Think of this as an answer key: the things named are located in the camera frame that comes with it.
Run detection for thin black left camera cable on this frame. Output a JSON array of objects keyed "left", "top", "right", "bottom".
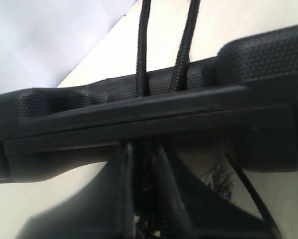
[{"left": 225, "top": 154, "right": 276, "bottom": 239}]

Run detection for black plastic carrying case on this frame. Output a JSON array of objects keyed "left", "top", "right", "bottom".
[{"left": 0, "top": 25, "right": 298, "bottom": 183}]

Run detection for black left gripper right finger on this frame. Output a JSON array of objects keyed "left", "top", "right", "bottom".
[{"left": 158, "top": 146, "right": 281, "bottom": 239}]

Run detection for white backdrop curtain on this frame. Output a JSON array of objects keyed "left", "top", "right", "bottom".
[{"left": 0, "top": 0, "right": 134, "bottom": 94}]

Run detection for black braided rope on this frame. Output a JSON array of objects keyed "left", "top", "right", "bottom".
[{"left": 135, "top": 0, "right": 239, "bottom": 239}]

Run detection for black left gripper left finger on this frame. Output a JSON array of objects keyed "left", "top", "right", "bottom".
[{"left": 17, "top": 143, "right": 135, "bottom": 239}]

